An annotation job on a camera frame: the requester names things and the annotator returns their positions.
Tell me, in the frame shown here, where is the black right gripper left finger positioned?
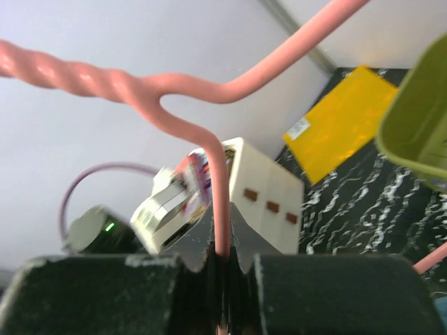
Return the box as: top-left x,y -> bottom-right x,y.
1,209 -> 217,334

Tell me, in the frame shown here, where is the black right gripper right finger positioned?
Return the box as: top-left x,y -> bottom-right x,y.
229,204 -> 446,334

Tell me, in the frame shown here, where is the thin pink wire hanger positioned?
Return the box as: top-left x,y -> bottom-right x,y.
0,0 -> 447,335

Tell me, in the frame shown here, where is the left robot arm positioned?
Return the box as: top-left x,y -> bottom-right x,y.
63,206 -> 145,254

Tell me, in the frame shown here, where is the yellow translucent folder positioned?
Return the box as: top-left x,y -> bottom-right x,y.
284,66 -> 397,184

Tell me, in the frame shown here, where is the olive green plastic basket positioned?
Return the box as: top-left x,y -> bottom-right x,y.
375,34 -> 446,193

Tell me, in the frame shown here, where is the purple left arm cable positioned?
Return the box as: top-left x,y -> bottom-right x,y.
59,162 -> 161,245

